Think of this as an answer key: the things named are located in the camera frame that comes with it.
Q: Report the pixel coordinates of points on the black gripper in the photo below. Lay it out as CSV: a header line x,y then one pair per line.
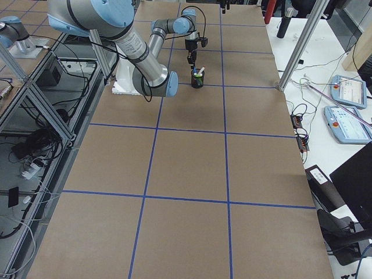
x,y
190,46

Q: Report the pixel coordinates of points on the blue marker pen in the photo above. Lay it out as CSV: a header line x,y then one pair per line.
x,y
201,70

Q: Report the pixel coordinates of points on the black mesh pen cup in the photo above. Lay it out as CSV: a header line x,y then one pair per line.
x,y
196,82

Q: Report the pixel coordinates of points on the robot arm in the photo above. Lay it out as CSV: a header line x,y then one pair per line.
x,y
113,20

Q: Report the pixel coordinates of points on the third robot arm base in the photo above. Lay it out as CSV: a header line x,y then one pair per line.
x,y
14,32

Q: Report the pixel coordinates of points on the red cylinder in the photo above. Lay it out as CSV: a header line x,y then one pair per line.
x,y
269,11

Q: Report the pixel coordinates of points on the black water bottle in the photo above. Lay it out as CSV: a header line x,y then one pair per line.
x,y
285,21

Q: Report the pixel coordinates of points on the upper teach pendant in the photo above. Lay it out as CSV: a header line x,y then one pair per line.
x,y
349,91

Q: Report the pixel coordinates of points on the teach pendant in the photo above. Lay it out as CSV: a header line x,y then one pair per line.
x,y
346,128
349,91

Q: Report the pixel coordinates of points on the lower teach pendant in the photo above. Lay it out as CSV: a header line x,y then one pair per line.
x,y
346,128

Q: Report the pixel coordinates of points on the black monitor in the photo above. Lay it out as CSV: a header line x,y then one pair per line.
x,y
352,181

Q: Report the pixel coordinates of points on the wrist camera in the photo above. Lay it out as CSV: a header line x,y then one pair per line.
x,y
204,42

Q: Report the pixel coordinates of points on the aluminium frame post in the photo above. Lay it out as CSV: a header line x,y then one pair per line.
x,y
310,26

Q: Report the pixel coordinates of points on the aluminium frame rack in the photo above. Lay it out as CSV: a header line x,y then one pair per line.
x,y
44,115

